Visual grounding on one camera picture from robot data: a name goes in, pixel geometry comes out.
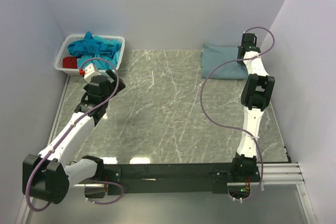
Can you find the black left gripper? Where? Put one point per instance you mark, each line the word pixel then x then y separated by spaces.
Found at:
pixel 111 75

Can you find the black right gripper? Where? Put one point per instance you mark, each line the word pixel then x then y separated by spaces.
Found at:
pixel 238 60

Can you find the grey-blue t shirt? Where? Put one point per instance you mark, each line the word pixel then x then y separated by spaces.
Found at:
pixel 213 56

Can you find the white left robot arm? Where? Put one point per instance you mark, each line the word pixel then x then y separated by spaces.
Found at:
pixel 48 175

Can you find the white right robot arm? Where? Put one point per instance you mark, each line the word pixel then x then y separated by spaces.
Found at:
pixel 255 99

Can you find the light blue t shirt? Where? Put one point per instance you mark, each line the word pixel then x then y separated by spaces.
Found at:
pixel 103 62

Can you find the red garment in basket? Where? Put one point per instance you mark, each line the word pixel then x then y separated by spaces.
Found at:
pixel 69 63

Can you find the bright blue t shirt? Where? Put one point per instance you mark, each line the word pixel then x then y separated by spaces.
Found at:
pixel 94 45

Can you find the white plastic laundry basket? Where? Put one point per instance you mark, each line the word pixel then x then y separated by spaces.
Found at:
pixel 63 52

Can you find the black base crossbar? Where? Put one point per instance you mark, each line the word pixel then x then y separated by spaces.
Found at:
pixel 173 178

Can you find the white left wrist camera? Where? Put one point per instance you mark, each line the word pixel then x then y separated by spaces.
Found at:
pixel 89 72

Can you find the aluminium rail frame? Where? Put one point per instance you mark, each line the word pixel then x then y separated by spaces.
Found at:
pixel 274 174

